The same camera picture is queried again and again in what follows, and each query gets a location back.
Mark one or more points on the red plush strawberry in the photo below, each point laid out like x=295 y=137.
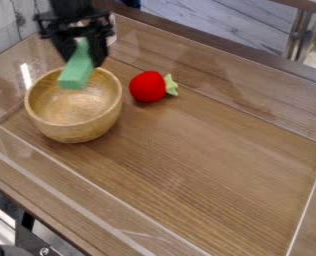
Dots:
x=149 y=86

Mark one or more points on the green rectangular block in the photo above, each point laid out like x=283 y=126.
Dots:
x=78 y=68

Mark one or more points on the clear acrylic tray wall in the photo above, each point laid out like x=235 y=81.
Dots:
x=102 y=225

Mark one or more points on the black table leg bracket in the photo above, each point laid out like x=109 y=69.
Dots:
x=20 y=241

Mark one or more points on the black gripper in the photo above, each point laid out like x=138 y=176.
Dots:
x=74 y=18

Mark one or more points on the brown wooden bowl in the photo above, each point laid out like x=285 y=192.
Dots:
x=74 y=116

